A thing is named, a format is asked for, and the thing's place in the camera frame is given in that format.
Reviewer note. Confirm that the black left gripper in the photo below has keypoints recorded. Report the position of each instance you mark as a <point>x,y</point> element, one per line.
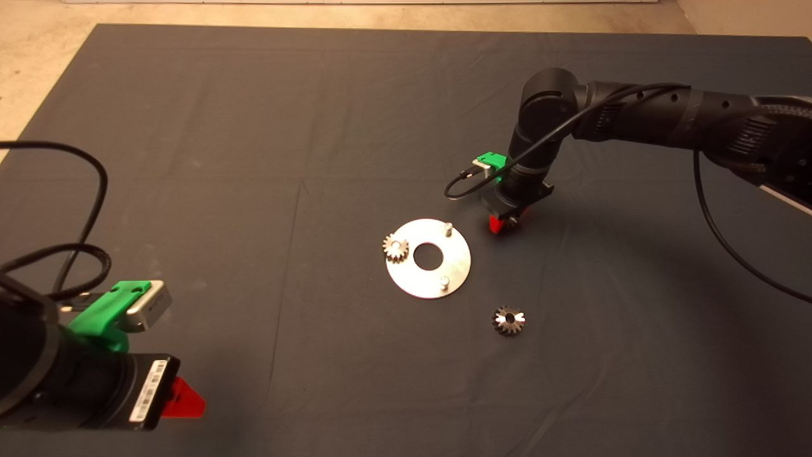
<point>108,393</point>

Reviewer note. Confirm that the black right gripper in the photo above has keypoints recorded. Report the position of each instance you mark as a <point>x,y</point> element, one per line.
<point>517,193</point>

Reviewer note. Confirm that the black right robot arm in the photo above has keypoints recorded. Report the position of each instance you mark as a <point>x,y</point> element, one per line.
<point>666,117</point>

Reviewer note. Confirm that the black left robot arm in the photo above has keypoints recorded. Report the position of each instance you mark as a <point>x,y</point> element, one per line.
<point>25,355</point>

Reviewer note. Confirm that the round metal carrier plate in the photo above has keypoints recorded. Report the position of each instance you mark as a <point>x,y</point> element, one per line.
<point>457,266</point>

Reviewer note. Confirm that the dark grey table cloth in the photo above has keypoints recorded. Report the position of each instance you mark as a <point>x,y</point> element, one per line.
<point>317,127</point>

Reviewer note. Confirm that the silver right camera box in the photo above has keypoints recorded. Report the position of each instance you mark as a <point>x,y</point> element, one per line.
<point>482,169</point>

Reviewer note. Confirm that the silver camera box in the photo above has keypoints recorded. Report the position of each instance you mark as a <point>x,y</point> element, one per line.
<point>152,308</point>
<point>482,169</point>

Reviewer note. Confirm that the green right camera mount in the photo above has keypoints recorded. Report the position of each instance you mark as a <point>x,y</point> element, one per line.
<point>491,160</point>

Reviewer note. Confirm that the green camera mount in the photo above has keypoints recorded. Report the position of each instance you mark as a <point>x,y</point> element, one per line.
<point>101,314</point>
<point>491,160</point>

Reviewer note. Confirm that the silver left camera box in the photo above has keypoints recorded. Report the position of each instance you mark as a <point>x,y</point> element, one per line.
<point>152,308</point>

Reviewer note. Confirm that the green left camera mount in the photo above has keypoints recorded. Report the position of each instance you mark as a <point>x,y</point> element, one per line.
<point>101,314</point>

